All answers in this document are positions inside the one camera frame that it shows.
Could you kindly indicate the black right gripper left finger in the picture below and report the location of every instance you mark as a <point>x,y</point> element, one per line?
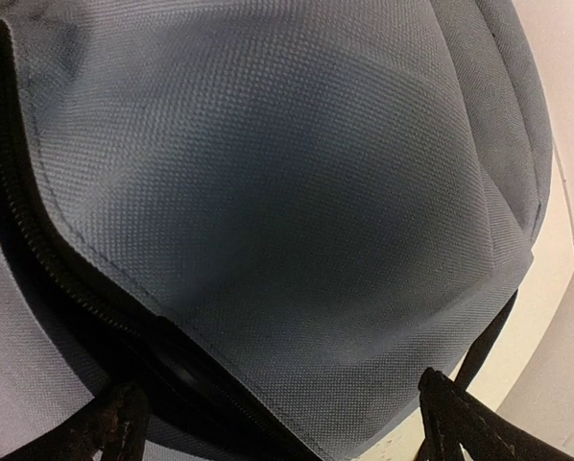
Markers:
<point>113,425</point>

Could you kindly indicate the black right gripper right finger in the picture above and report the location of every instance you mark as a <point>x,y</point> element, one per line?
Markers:
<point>454,421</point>

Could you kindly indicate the blue grey backpack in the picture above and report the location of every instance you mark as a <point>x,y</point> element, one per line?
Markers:
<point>274,216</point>

